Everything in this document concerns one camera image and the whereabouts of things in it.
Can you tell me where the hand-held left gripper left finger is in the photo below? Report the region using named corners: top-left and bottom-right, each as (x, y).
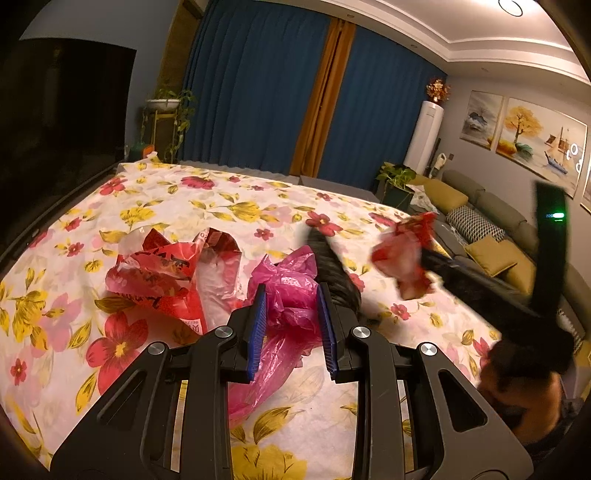
top-left (51, 282), bottom-right (269, 480)

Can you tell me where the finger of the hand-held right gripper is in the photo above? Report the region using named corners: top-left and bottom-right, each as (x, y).
top-left (422, 249), bottom-right (543, 324)

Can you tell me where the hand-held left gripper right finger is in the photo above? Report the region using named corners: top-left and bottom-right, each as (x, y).
top-left (316, 282), bottom-right (520, 480)

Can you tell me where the pink plastic bag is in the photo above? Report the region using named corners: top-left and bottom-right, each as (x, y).
top-left (228, 244), bottom-right (324, 428)

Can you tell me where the red white plastic wrapper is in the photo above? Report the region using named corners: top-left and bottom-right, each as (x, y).
top-left (372, 212), bottom-right (439, 301)

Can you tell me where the person's right hand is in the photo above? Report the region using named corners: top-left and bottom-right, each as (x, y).
top-left (480, 374), bottom-right (566, 444)

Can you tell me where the small yellow cushion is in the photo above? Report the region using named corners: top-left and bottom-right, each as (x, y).
top-left (464, 235), bottom-right (539, 294)

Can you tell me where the black white patterned cushion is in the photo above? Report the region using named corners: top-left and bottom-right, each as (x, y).
top-left (445, 205), bottom-right (506, 243)

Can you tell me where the grey sofa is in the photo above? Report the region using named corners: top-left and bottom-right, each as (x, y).
top-left (406, 168), bottom-right (591, 361)

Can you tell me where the large yellow cushion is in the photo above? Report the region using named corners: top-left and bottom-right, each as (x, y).
top-left (409, 178), bottom-right (469, 210)

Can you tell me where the white crumpled bag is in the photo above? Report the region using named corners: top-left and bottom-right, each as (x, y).
top-left (409, 189), bottom-right (439, 214)

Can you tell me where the red plastic bag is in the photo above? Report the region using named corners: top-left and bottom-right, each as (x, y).
top-left (105, 227), bottom-right (243, 335)

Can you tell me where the potted plant in dark pot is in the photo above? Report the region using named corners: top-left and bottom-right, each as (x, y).
top-left (376, 162), bottom-right (416, 208)

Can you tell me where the white standing air conditioner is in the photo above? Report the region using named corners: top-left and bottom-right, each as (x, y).
top-left (403, 100), bottom-right (445, 175)

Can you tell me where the gold red flower ornament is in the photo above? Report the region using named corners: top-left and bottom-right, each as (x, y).
top-left (425, 78), bottom-right (451, 103)

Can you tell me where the floral tablecloth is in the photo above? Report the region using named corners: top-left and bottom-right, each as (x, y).
top-left (0, 161), bottom-right (504, 480)

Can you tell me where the blue curtain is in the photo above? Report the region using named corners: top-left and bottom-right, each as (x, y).
top-left (318, 23), bottom-right (448, 192)
top-left (178, 0), bottom-right (331, 172)

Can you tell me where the gold plant stand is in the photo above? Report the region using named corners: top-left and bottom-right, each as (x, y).
top-left (150, 108), bottom-right (178, 160)

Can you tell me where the trailing plant in white bowl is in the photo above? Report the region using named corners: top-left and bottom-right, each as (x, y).
top-left (139, 88), bottom-right (197, 162)

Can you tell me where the orange curtain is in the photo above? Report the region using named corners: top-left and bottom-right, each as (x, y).
top-left (290, 18), bottom-right (357, 177)

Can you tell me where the black flat television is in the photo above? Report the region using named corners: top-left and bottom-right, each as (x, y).
top-left (0, 37), bottom-right (138, 259)

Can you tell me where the brown curtain panel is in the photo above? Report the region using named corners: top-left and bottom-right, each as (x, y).
top-left (163, 0), bottom-right (206, 95)

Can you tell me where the yellow tree wall painting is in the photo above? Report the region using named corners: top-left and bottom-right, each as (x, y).
top-left (496, 97), bottom-right (587, 199)

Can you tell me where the grey mountain wall painting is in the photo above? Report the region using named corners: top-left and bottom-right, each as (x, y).
top-left (459, 90), bottom-right (504, 151)

